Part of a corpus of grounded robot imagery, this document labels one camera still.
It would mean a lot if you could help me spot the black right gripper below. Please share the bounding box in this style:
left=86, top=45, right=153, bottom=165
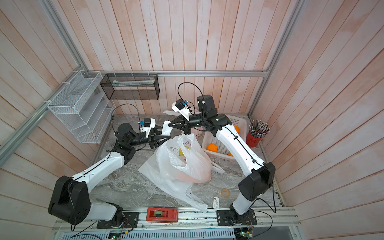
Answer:
left=169, top=116, right=208, bottom=138

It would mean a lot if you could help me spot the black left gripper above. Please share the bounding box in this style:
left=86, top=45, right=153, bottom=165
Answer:
left=128, top=124, right=171, bottom=149

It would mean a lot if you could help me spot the white printed plastic bag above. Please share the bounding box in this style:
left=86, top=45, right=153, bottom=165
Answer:
left=163, top=110, right=181, bottom=117

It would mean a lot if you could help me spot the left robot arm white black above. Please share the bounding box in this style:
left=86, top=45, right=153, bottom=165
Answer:
left=48, top=118, right=172, bottom=228

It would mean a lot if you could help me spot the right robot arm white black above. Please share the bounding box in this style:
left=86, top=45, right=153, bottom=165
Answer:
left=169, top=95, right=276, bottom=226

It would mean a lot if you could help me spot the white plastic perforated basket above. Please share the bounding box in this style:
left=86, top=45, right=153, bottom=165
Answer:
left=202, top=115, right=248, bottom=162

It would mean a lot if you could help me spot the orange mandarin left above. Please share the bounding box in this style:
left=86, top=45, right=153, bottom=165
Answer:
left=206, top=144, right=218, bottom=153

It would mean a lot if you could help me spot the orange mandarin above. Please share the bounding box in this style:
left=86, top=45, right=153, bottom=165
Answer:
left=234, top=126, right=240, bottom=134
left=206, top=144, right=218, bottom=153

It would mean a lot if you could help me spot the orange mandarin centre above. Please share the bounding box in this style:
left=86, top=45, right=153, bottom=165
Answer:
left=234, top=126, right=240, bottom=134

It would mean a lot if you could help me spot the red tape dispenser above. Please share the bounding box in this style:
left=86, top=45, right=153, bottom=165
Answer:
left=146, top=208, right=179, bottom=223

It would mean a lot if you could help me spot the red metal pencil bucket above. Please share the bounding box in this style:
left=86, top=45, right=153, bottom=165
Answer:
left=246, top=133, right=261, bottom=148

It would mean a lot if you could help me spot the small white card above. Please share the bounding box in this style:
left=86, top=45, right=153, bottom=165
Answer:
left=213, top=197, right=220, bottom=210

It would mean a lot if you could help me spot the black wire mesh basket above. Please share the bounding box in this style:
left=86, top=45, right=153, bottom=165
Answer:
left=101, top=73, right=160, bottom=101

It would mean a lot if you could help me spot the white wire mesh shelf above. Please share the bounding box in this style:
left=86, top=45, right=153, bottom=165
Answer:
left=48, top=71, right=115, bottom=144

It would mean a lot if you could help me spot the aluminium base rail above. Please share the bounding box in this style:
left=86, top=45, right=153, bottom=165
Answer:
left=49, top=207, right=307, bottom=240

